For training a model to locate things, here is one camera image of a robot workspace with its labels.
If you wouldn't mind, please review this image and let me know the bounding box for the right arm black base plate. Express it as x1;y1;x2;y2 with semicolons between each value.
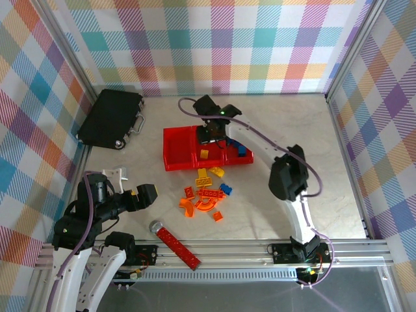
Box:
271;242;330;265

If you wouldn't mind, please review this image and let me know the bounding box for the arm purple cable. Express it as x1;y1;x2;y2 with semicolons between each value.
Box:
177;97;334;287
45;170;114;312

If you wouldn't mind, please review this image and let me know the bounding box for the aluminium frame post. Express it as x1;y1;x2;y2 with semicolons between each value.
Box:
32;0;100;98
324;0;391;101

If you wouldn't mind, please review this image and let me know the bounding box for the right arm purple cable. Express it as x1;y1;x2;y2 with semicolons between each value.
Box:
177;97;334;287

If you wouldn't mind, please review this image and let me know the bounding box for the black case silver handle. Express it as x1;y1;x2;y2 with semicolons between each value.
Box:
76;88;146;151

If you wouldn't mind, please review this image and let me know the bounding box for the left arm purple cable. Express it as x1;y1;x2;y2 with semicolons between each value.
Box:
45;170;114;312

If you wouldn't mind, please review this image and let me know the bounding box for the shiny metal plate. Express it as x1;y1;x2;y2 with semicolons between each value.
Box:
27;279;400;312

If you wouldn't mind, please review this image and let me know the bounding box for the aluminium side rail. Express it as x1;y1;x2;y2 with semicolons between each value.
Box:
68;142;94;209
326;93;373;241

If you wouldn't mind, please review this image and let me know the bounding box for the red plastic bin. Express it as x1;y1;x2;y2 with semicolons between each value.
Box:
223;136;255;166
191;125;228;170
162;126;198;172

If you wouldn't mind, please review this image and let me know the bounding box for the orange curved lego piece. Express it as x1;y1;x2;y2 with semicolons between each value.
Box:
179;198;195;218
194;197;219;214

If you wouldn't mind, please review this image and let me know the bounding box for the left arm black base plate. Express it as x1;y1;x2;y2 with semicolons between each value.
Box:
133;245;159;267

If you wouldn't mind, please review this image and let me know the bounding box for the perforated metal strip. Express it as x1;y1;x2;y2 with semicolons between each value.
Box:
51;271;300;283

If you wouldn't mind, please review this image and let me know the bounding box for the small circuit board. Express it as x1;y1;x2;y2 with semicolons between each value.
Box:
112;268;146;282
297;265;324;280

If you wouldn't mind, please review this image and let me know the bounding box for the red microphone silver mesh head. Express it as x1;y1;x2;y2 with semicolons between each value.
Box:
148;220;202;271

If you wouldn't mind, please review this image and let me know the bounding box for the long aluminium frame rail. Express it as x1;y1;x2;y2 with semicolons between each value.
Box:
34;239;399;272

